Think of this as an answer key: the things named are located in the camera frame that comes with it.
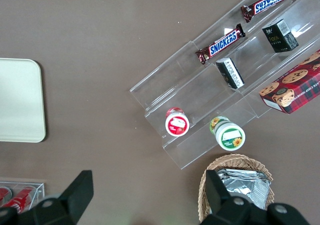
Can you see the red lid strawberry cup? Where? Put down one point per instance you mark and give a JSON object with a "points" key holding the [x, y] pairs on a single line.
{"points": [[177, 123]]}

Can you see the light tan wicker basket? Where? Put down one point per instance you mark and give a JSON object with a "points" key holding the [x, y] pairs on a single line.
{"points": [[237, 161]]}

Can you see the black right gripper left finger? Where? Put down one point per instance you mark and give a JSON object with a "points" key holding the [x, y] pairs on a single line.
{"points": [[72, 192]]}

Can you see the brown Snickers bar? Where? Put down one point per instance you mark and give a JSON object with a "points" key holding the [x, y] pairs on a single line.
{"points": [[221, 43], [268, 3]]}

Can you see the cream plastic serving tray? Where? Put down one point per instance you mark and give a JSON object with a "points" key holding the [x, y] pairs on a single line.
{"points": [[20, 100]]}

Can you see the clear acrylic bottle rack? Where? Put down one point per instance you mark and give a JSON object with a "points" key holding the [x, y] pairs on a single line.
{"points": [[40, 187]]}

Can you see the red tartan cookie box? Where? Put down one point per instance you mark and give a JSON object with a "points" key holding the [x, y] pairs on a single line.
{"points": [[295, 85]]}

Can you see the silver foil pouch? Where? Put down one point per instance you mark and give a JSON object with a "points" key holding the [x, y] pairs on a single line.
{"points": [[247, 187]]}

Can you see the clear acrylic stepped shelf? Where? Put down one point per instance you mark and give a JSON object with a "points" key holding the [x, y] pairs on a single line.
{"points": [[175, 85]]}

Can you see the small black carton box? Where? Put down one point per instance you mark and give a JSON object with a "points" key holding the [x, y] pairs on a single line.
{"points": [[280, 36], [230, 72]]}

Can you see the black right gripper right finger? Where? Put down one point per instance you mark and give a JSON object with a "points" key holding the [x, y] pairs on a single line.
{"points": [[217, 195]]}

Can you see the green lid sunflower cup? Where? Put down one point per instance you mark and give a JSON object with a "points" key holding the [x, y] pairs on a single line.
{"points": [[230, 135]]}

